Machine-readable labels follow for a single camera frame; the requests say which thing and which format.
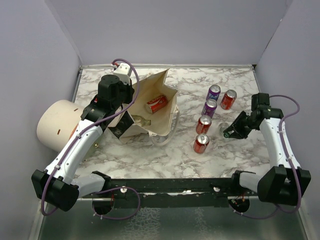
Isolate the red cola can three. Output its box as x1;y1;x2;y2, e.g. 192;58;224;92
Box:
145;95;168;114

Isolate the purple fanta can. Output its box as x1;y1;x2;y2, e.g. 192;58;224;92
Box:
201;98;218;119

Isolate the clear glass bottle two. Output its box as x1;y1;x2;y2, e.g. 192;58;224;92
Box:
131;115;151;127

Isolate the purple fanta can two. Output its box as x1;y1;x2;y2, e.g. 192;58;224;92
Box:
206;84;221;101

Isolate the red cola can four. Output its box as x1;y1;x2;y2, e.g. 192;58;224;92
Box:
195;115;212;134

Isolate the red cola can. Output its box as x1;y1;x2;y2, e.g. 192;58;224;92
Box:
193;133;210;154

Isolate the red cola can two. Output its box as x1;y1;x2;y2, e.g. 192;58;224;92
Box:
220;89;237;110

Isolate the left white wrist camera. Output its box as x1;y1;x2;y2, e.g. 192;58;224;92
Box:
112;63;132;85

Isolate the beige canvas tote bag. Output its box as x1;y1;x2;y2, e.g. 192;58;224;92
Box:
108;69;180;146

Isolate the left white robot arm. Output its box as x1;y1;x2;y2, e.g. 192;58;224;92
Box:
31;72;134;216

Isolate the clear glass bottle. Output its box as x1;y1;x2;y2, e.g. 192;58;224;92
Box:
218;122;229;138

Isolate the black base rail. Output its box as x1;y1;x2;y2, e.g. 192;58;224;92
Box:
103;177;257;208

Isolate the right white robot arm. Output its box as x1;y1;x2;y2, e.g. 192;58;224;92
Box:
222;93;311;208

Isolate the cream cylindrical container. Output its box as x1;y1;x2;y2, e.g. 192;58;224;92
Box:
36;99;84;153

